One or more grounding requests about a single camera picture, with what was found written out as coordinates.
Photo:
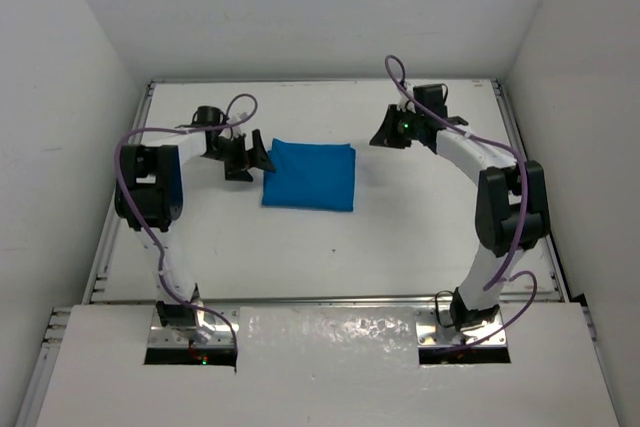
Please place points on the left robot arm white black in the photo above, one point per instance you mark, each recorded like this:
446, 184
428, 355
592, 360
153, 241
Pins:
149, 197

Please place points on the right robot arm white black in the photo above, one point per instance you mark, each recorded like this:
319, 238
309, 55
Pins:
511, 211

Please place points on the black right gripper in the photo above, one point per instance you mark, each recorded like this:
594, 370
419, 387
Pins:
386, 136

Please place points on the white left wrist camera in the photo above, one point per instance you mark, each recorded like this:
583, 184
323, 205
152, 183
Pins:
240, 118

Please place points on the blue t shirt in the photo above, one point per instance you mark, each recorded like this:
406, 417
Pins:
311, 176

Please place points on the silver metal base rail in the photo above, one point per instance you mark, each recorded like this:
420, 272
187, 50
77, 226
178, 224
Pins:
426, 319

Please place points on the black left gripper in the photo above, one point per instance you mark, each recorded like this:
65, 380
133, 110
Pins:
241, 157

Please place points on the white front cover panel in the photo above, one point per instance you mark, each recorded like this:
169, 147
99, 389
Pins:
552, 378

